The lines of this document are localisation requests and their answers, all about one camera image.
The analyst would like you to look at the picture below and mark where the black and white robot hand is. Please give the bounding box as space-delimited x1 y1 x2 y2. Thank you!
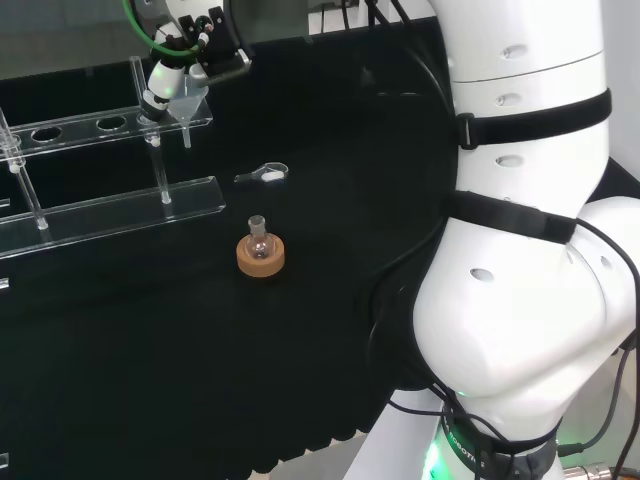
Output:
132 0 253 125

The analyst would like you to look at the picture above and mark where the clear plastic funnel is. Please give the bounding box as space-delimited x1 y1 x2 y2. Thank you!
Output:
167 74 211 150

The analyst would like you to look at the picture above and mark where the clear acrylic funnel stand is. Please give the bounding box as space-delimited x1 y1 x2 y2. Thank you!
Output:
0 55 227 261

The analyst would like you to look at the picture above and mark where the pale board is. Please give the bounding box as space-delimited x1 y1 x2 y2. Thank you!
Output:
307 0 437 36

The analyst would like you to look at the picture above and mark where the small round-bottom glass flask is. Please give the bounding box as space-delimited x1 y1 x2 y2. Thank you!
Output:
247 214 274 262

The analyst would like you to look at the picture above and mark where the black bench cloth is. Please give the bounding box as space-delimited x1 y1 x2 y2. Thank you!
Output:
0 13 640 477

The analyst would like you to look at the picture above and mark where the green cable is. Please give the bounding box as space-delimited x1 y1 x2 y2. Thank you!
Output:
121 0 209 58

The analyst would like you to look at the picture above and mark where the cork ring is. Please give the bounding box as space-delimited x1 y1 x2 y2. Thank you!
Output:
235 233 288 278

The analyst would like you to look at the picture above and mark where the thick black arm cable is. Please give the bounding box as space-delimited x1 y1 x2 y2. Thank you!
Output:
366 0 459 397

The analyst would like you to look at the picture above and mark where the thin black cable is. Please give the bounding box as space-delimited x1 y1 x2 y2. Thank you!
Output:
386 378 564 452

